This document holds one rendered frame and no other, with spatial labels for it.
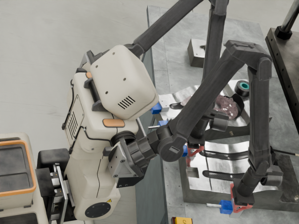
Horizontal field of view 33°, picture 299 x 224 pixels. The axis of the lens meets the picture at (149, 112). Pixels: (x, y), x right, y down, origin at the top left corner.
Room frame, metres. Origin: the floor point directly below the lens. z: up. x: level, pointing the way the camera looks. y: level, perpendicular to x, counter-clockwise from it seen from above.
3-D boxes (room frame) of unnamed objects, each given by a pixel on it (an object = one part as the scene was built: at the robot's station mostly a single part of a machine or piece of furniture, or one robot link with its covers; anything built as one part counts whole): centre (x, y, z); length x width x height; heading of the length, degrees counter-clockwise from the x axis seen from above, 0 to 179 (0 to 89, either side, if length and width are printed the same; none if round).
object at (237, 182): (1.21, -0.41, 1.06); 0.10 x 0.07 x 0.07; 15
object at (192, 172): (1.35, -0.24, 0.87); 0.05 x 0.05 x 0.04; 16
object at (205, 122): (1.45, -0.21, 1.08); 0.07 x 0.06 x 0.07; 99
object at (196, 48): (2.23, -0.20, 0.83); 0.20 x 0.15 x 0.07; 106
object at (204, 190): (1.46, -0.44, 0.87); 0.50 x 0.26 x 0.14; 106
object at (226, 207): (1.19, -0.37, 0.94); 0.13 x 0.05 x 0.05; 105
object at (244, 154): (1.46, -0.43, 0.92); 0.35 x 0.16 x 0.09; 106
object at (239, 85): (1.92, -0.39, 0.93); 0.08 x 0.08 x 0.04
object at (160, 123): (1.58, -0.07, 0.85); 0.13 x 0.05 x 0.05; 123
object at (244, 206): (1.19, -0.41, 0.99); 0.07 x 0.07 x 0.09; 15
